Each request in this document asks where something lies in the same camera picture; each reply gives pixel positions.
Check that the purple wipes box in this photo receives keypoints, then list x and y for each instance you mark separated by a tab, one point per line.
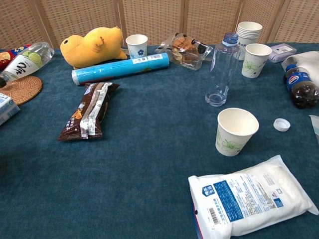
282	52

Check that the dark teal tablecloth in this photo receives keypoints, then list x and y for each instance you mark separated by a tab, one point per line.
149	161

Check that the small cola bottle blue label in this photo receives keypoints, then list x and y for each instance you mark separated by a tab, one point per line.
300	87

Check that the clear water bottle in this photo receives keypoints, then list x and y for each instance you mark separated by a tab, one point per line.
221	69

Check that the lime soda bottle white label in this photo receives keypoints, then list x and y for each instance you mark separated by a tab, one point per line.
25	63

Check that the stack of paper cups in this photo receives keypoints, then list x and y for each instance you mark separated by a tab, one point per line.
249	32

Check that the white bag blue label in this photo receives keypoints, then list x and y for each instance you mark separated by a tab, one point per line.
251	199

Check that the paper cup green flower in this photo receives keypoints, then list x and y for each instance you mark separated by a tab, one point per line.
255	64
234	139

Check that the clear bag of pastries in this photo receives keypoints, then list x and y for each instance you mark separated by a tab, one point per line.
185	52

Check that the blue cylindrical roll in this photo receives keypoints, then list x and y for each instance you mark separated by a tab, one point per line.
117	68

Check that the woven folding screen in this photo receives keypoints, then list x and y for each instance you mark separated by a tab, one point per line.
159	17

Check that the woven rattan coaster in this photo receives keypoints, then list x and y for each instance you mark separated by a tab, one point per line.
23	90

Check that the brown chocolate snack package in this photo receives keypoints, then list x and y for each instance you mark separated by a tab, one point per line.
87	114

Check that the red biscuit package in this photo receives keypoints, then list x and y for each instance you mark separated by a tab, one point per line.
8	53

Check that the white blue milk carton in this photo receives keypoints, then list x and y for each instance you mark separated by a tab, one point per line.
6	109

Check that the paper cup blue flower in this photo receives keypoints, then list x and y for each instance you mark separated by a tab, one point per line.
137	49

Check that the translucent bag white rolls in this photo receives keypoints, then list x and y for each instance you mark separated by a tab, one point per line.
306	61

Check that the yellow plush toy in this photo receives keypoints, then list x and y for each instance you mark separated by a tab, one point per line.
92	47

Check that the white bottle cap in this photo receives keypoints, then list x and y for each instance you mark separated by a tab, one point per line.
281	125

